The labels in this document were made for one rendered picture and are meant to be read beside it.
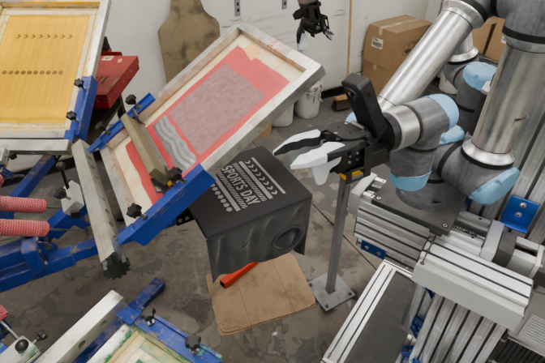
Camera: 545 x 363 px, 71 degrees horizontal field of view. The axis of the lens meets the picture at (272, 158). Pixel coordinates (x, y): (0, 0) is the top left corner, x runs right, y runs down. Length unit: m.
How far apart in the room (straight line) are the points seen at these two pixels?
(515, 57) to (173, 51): 2.86
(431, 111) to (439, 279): 0.56
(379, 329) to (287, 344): 0.50
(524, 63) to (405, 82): 0.22
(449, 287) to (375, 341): 1.01
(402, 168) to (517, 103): 0.29
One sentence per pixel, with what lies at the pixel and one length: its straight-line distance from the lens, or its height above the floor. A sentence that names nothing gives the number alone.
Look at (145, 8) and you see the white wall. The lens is 3.37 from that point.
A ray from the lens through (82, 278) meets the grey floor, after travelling 2.79.
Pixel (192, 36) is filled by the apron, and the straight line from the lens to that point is 3.47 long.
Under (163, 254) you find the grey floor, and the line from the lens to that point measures 2.75.
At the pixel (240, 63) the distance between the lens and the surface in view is 1.52.
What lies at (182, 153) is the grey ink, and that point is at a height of 1.26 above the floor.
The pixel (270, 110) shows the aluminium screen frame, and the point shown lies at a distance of 1.19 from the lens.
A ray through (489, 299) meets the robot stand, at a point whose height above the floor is 1.17.
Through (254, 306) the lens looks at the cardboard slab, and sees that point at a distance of 2.39.
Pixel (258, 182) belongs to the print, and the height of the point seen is 0.95.
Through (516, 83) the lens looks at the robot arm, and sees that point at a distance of 0.93.
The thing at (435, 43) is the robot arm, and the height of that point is 1.74.
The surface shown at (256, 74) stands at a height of 1.46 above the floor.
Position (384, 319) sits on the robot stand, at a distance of 2.20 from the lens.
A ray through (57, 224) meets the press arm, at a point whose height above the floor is 1.08.
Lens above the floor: 2.01
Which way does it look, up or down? 35 degrees down
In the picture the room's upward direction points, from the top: straight up
